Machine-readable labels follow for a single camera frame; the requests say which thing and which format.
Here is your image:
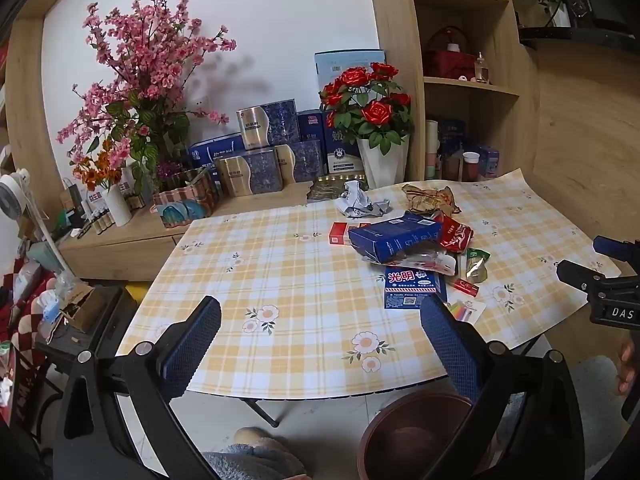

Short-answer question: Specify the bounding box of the blue illustrated box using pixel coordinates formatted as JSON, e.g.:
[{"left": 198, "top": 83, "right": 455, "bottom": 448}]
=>
[{"left": 475, "top": 145, "right": 501, "bottom": 179}]

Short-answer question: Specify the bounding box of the black folding table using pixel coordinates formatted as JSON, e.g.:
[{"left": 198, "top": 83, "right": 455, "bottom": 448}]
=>
[{"left": 239, "top": 394, "right": 301, "bottom": 429}]

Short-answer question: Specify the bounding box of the wooden sideboard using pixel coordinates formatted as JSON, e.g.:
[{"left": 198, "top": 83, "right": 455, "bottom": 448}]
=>
[{"left": 56, "top": 179, "right": 321, "bottom": 282}]

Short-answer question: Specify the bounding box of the gold and blue gift box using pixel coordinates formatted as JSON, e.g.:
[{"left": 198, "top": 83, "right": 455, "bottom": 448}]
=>
[
  {"left": 274, "top": 140, "right": 322, "bottom": 184},
  {"left": 213, "top": 150, "right": 284, "bottom": 198},
  {"left": 236, "top": 100, "right": 301, "bottom": 151}
]

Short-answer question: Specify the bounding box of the grey fuzzy slipper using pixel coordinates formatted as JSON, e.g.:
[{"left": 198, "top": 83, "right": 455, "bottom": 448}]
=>
[{"left": 234, "top": 426, "right": 297, "bottom": 462}]

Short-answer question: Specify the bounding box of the black paper bag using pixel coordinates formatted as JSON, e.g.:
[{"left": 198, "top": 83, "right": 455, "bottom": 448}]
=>
[{"left": 60, "top": 184, "right": 87, "bottom": 229}]

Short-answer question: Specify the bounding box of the wooden shelf unit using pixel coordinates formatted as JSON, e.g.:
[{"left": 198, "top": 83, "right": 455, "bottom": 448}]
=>
[{"left": 362, "top": 0, "right": 541, "bottom": 196}]

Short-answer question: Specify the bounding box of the blue box with round emblem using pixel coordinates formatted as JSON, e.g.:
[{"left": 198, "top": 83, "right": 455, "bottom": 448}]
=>
[{"left": 324, "top": 110, "right": 367, "bottom": 176}]

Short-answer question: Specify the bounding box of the pink blossom bouquet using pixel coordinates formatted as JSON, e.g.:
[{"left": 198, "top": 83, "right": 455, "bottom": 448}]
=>
[{"left": 56, "top": 0, "right": 237, "bottom": 181}]

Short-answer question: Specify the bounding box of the orange flower bunch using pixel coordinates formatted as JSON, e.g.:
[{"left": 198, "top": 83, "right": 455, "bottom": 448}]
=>
[{"left": 71, "top": 151, "right": 124, "bottom": 192}]

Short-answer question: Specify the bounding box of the clear plastic wrapper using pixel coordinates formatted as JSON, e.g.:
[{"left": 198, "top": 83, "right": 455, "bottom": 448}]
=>
[{"left": 394, "top": 251, "right": 459, "bottom": 277}]

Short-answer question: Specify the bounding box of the cardboard box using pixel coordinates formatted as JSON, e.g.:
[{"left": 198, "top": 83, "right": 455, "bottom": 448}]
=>
[{"left": 59, "top": 283, "right": 107, "bottom": 334}]

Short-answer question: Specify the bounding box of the blue ice cream box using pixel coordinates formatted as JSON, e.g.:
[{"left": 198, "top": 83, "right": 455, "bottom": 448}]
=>
[{"left": 384, "top": 264, "right": 447, "bottom": 311}]

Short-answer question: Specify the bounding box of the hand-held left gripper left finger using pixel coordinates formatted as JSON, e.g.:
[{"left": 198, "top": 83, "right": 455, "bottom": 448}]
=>
[{"left": 52, "top": 296, "right": 223, "bottom": 480}]

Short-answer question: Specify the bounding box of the stack of pastel cups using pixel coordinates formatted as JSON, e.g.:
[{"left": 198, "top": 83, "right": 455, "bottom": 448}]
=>
[{"left": 425, "top": 119, "right": 442, "bottom": 179}]

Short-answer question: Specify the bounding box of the crumpled brown paper wrapper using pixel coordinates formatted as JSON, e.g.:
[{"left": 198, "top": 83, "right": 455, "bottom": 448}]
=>
[{"left": 401, "top": 183, "right": 462, "bottom": 216}]

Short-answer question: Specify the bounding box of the large blue carton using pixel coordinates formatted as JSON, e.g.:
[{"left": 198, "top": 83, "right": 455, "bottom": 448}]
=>
[{"left": 348, "top": 211, "right": 444, "bottom": 264}]

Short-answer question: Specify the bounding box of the red white checked blanket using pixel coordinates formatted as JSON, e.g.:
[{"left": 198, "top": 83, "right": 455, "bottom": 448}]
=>
[{"left": 0, "top": 257, "right": 62, "bottom": 363}]

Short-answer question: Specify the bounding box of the brown plastic bin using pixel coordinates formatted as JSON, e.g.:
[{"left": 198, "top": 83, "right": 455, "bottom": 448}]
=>
[{"left": 359, "top": 392, "right": 501, "bottom": 480}]

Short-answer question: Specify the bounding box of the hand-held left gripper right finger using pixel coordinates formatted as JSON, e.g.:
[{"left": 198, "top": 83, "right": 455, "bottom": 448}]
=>
[{"left": 419, "top": 295, "right": 586, "bottom": 480}]

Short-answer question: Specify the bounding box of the red gift basket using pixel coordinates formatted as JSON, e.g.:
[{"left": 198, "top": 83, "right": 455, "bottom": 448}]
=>
[{"left": 429, "top": 26, "right": 477, "bottom": 81}]

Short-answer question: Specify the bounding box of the red snack packet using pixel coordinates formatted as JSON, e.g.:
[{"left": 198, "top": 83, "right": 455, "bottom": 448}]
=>
[{"left": 434, "top": 212, "right": 474, "bottom": 254}]

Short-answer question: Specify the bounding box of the white tall vase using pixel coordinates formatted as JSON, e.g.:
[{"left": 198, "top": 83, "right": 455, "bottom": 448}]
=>
[{"left": 102, "top": 182, "right": 134, "bottom": 228}]

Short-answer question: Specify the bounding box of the yellow plaid floral tablecloth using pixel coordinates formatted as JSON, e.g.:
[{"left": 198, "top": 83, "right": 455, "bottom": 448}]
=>
[{"left": 116, "top": 169, "right": 623, "bottom": 403}]

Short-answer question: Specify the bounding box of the coloured marker blister pack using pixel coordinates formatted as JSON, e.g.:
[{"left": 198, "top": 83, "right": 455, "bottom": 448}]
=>
[{"left": 449, "top": 298, "right": 487, "bottom": 324}]

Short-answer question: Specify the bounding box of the row of small dark bottles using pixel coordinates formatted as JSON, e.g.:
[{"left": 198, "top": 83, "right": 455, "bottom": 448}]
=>
[{"left": 75, "top": 204, "right": 114, "bottom": 236}]

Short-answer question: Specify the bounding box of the striped woven basket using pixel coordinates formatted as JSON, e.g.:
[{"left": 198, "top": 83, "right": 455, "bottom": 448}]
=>
[{"left": 151, "top": 166, "right": 222, "bottom": 229}]

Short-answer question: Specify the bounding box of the gold foil tray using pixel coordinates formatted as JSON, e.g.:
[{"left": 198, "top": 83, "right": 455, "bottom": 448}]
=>
[{"left": 305, "top": 173, "right": 369, "bottom": 205}]

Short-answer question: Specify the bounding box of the red cigarette pack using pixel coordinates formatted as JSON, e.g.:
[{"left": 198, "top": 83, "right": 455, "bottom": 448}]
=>
[{"left": 328, "top": 221, "right": 372, "bottom": 247}]

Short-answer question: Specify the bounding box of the black stool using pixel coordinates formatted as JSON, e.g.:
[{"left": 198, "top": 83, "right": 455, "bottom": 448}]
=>
[{"left": 34, "top": 284, "right": 139, "bottom": 387}]

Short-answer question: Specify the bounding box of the green gold foil packet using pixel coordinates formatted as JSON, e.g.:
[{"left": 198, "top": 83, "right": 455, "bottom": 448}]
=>
[{"left": 459, "top": 248, "right": 491, "bottom": 284}]

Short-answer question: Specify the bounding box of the crumpled white paper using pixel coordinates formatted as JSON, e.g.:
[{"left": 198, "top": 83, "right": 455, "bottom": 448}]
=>
[{"left": 334, "top": 180, "right": 392, "bottom": 221}]

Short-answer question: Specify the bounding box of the white desk fan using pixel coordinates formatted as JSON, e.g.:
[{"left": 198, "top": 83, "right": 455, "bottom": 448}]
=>
[{"left": 0, "top": 169, "right": 68, "bottom": 273}]

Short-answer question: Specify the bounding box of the light blue flat box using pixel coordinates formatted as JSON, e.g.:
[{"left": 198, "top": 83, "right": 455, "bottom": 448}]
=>
[{"left": 313, "top": 49, "right": 387, "bottom": 107}]

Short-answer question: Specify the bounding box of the person's right hand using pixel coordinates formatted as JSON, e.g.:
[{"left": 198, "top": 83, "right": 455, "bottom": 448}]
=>
[{"left": 617, "top": 337, "right": 640, "bottom": 396}]

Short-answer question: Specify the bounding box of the red rose bouquet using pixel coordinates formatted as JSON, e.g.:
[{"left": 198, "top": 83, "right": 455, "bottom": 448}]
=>
[{"left": 319, "top": 62, "right": 415, "bottom": 156}]

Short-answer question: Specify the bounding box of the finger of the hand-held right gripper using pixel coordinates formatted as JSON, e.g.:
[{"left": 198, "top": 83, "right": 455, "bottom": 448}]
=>
[
  {"left": 592, "top": 235, "right": 640, "bottom": 263},
  {"left": 556, "top": 259, "right": 623, "bottom": 306}
]

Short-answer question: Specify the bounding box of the small dark blue box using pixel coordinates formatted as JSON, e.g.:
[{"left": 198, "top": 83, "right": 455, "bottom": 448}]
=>
[{"left": 297, "top": 109, "right": 324, "bottom": 141}]

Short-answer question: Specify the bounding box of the dark illustrated box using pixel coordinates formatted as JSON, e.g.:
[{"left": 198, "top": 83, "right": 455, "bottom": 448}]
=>
[{"left": 439, "top": 119, "right": 469, "bottom": 155}]

